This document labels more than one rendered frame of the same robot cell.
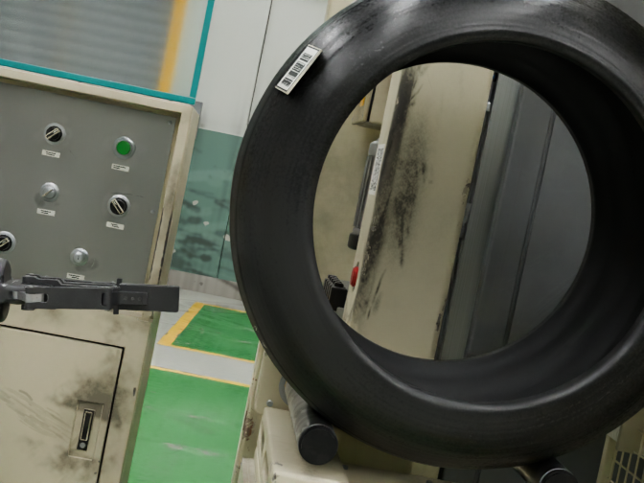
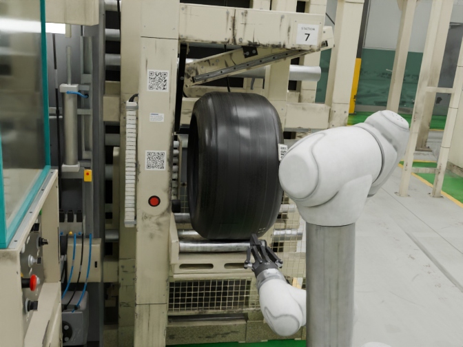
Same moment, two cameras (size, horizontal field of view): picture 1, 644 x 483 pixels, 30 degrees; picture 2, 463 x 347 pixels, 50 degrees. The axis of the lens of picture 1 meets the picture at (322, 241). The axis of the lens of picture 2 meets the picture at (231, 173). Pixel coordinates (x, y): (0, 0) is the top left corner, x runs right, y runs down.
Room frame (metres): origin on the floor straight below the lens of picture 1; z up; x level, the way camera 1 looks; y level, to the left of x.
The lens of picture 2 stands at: (1.68, 1.73, 1.72)
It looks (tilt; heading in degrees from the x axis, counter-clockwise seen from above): 17 degrees down; 263
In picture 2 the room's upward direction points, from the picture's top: 4 degrees clockwise
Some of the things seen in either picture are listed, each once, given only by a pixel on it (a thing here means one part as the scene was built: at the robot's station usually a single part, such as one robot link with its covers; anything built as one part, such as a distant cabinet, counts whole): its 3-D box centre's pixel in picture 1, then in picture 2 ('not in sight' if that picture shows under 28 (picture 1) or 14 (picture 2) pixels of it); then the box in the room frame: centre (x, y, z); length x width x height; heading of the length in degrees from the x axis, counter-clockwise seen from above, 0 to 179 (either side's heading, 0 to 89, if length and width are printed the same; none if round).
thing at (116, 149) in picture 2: not in sight; (119, 219); (1.99, -0.95, 0.61); 0.33 x 0.06 x 0.86; 95
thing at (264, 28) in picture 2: not in sight; (246, 27); (1.41, -0.47, 1.71); 0.61 x 0.25 x 0.15; 5
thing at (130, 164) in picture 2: not in sight; (131, 164); (1.85, -0.09, 1.19); 0.05 x 0.04 x 0.48; 95
